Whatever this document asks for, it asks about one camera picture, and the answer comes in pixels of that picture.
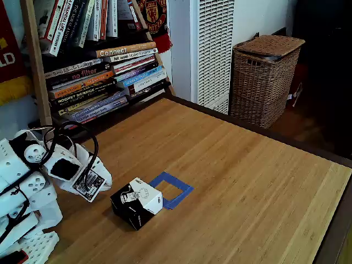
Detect black and white servo box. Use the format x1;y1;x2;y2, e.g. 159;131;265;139
109;177;164;232

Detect blue tape square target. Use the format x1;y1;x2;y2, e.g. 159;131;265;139
148;171;195;210

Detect purple spine book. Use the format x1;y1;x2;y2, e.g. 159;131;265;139
70;96;129;122

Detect black Rocket Science book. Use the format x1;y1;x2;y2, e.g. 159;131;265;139
49;82;119;108

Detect orange spine book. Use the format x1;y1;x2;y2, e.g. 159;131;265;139
53;71;115;99

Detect black no filter book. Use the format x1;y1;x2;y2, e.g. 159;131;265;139
45;62;111;87

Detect white script title book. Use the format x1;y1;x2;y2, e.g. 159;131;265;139
43;58;104;79

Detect black book white print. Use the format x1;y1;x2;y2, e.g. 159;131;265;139
129;79;170;100

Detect white book with dark print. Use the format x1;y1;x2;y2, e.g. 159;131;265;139
128;70;167;93

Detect light blue book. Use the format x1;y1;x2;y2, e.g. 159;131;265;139
120;65;163;87

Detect dark purple book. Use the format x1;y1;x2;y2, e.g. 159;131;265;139
114;60;159;81

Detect red and white book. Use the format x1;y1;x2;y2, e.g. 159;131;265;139
111;54;156;74

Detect red and black clamp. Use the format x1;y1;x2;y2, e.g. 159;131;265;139
0;249;30;264

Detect wooden ladder bookshelf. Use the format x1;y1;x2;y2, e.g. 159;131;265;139
20;0;177;138

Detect white Modern Romance book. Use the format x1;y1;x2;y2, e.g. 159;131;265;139
108;48;159;63

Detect orange Connect book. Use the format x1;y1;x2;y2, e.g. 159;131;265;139
95;41;157;58

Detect red and yellow banner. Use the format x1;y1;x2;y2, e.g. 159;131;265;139
0;0;32;107

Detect white Financial Life book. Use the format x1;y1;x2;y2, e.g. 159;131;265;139
48;0;75;57

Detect white green upright book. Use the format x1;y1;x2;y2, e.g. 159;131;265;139
78;0;96;48

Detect black Moral Animal book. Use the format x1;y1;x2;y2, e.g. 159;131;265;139
58;0;84;53

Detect red orange upright book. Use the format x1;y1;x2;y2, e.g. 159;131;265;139
99;0;109;41

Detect red Manchester United scarf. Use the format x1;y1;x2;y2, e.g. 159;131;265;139
136;0;173;54

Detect white louvered heater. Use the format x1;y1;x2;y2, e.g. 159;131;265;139
189;0;236;116

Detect brown wicker basket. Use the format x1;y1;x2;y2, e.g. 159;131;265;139
229;34;306;129

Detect black cable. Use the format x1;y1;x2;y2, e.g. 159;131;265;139
27;120;100;193

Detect wrist camera on white mount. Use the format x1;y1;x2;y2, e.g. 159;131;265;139
59;164;108;204

